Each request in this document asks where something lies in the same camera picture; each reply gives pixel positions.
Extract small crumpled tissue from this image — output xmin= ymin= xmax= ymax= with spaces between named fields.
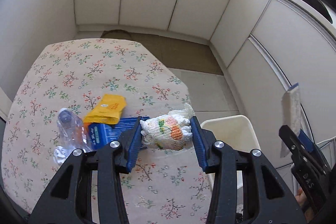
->
xmin=53 ymin=145 xmax=71 ymax=166

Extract clear plastic bottle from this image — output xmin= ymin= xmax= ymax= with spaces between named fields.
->
xmin=57 ymin=108 xmax=92 ymax=152

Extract yellow snack packet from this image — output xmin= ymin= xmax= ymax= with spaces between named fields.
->
xmin=83 ymin=94 xmax=126 ymax=125

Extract white plastic trash bin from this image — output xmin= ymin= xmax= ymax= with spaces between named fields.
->
xmin=200 ymin=114 xmax=261 ymax=191

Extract white kitchen cabinets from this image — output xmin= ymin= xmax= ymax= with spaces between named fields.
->
xmin=74 ymin=0 xmax=335 ymax=167

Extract right hand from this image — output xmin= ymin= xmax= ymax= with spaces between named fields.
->
xmin=295 ymin=188 xmax=314 ymax=223

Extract white plastic bag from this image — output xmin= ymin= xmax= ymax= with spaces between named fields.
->
xmin=140 ymin=103 xmax=195 ymax=151

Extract blue cardboard box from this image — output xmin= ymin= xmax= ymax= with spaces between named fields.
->
xmin=88 ymin=117 xmax=137 ymax=150

